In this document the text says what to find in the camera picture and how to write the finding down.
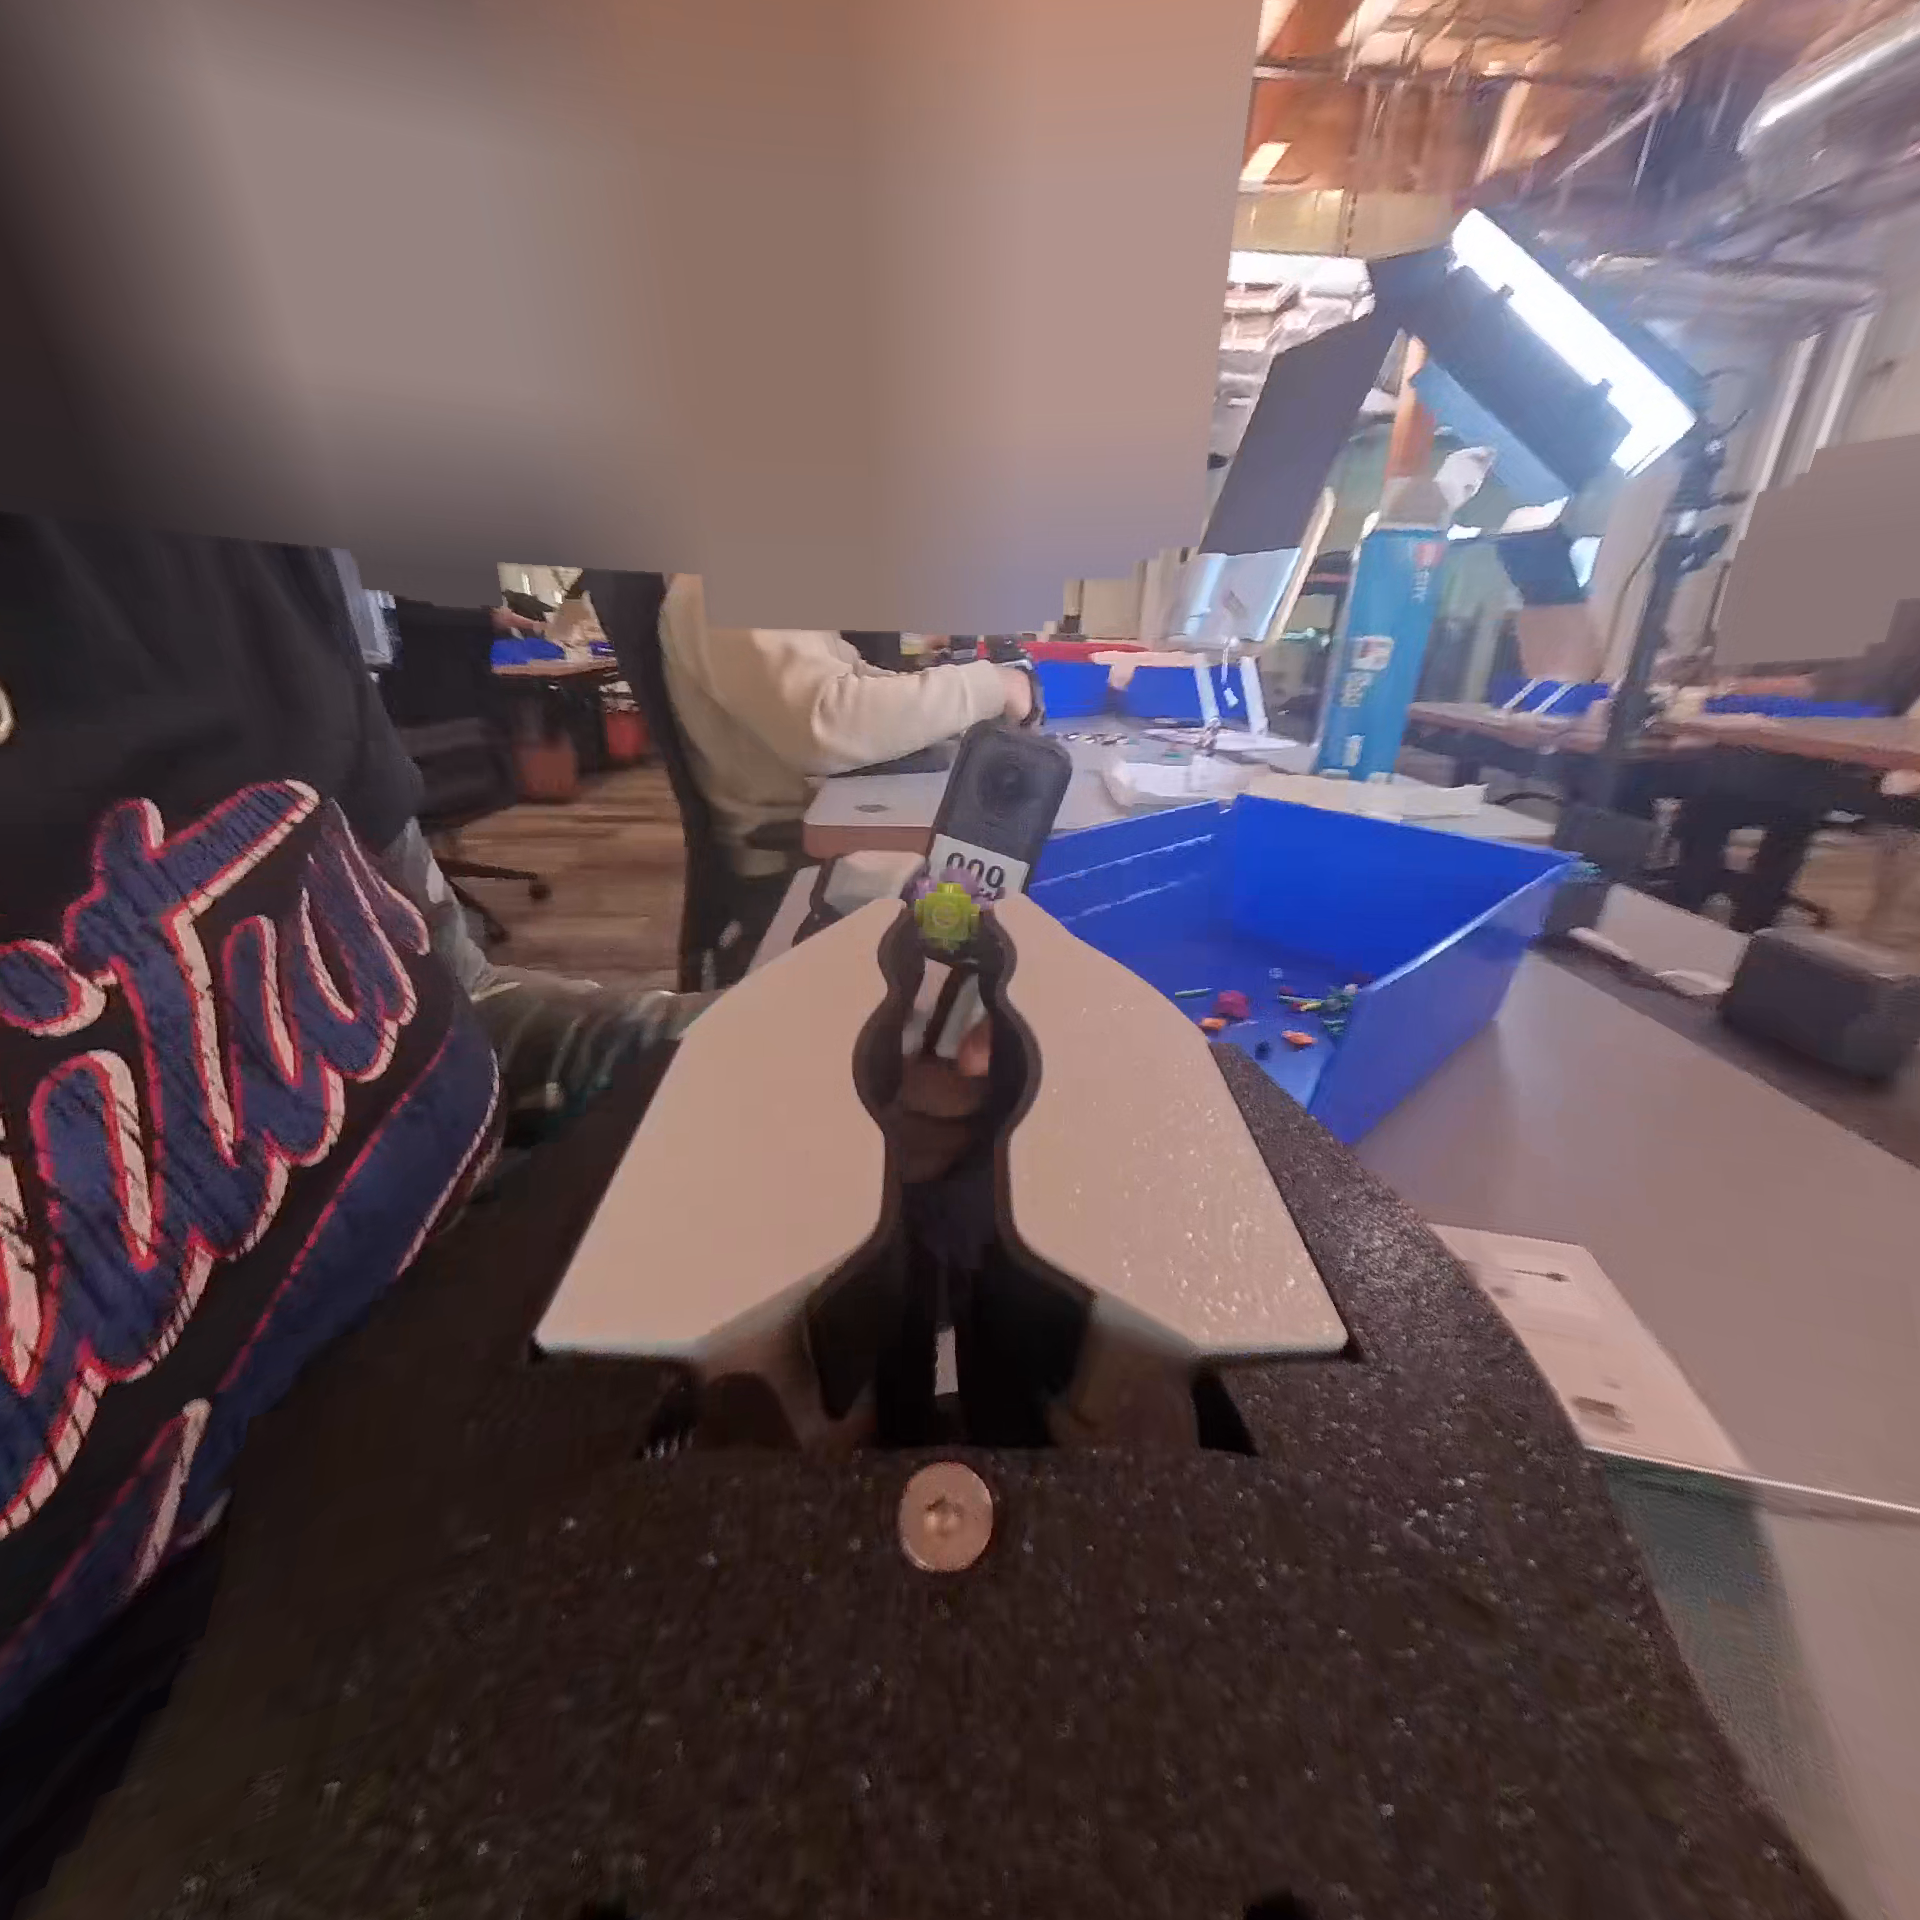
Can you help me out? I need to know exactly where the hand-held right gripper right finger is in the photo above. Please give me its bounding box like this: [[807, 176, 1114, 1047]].
[[960, 901, 1353, 1436]]

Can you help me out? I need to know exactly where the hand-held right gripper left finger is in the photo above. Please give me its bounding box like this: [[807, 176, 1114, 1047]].
[[535, 901, 916, 1436]]

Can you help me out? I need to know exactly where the person's left forearm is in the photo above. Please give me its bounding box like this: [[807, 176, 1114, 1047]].
[[374, 812, 722, 1142]]

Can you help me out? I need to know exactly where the grey desk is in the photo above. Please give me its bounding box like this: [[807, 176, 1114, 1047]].
[[752, 765, 1920, 1920]]

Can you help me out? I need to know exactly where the black desk lamp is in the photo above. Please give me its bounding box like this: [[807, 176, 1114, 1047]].
[[1366, 206, 1728, 873]]

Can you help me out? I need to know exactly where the blue storage bin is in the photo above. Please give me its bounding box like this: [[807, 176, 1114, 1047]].
[[1026, 785, 1598, 1148], [1031, 650, 1268, 732]]

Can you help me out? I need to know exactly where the pile of toy brick pieces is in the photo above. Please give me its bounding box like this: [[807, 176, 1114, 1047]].
[[1176, 978, 1366, 1052]]

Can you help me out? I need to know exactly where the blue printed carton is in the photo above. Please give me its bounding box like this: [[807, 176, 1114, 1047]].
[[1312, 525, 1454, 782]]

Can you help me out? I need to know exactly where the instruction booklet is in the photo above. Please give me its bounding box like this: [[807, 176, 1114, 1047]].
[[1430, 1223, 1920, 1527]]

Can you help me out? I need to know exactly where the black device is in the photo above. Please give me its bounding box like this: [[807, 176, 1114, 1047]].
[[1718, 920, 1920, 1088]]

